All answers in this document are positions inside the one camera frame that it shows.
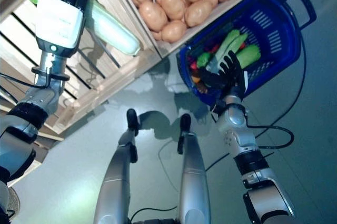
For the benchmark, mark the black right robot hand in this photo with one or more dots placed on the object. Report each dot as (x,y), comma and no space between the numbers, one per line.
(229,81)

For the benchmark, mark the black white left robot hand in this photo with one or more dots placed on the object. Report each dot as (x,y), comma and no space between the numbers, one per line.
(58,21)

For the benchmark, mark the green white napa cabbage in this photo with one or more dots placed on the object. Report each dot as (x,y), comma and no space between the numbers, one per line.
(113,34)
(229,42)
(250,54)

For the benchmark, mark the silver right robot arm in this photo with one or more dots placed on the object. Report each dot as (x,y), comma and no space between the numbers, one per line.
(237,121)

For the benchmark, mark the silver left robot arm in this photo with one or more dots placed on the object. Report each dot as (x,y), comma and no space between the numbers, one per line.
(42,95)

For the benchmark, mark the blue plastic shopping basket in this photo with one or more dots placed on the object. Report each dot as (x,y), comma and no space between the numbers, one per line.
(284,47)

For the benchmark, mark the round woven wicker basket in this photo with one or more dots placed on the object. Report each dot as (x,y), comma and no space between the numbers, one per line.
(14,200)

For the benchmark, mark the bright green round pepper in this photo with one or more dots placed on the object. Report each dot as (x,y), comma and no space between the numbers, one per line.
(203,60)

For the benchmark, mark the wooden cabbage crate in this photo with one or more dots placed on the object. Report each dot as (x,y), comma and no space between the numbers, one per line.
(113,87)

